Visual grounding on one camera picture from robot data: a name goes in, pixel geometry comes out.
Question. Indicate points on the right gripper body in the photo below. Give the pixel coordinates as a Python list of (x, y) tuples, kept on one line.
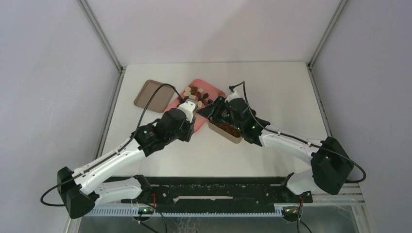
[(223, 111)]

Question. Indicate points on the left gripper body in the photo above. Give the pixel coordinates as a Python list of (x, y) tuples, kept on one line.
[(186, 129)]

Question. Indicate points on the gold chocolate box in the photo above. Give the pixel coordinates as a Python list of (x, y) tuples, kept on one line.
[(233, 134)]

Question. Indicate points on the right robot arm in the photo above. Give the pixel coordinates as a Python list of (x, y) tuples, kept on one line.
[(329, 163)]

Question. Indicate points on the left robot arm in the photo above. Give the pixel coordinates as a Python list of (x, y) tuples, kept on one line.
[(85, 187)]

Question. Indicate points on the pink plastic tray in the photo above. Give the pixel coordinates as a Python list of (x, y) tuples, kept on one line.
[(204, 94)]

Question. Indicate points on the brown box lid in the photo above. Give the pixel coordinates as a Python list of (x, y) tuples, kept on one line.
[(160, 100)]

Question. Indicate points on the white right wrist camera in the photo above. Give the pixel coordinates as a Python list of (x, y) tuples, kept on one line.
[(232, 96)]

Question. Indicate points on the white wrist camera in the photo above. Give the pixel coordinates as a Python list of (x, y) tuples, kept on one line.
[(232, 96), (189, 108)]

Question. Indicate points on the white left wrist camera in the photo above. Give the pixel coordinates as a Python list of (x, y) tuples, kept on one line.
[(189, 108)]

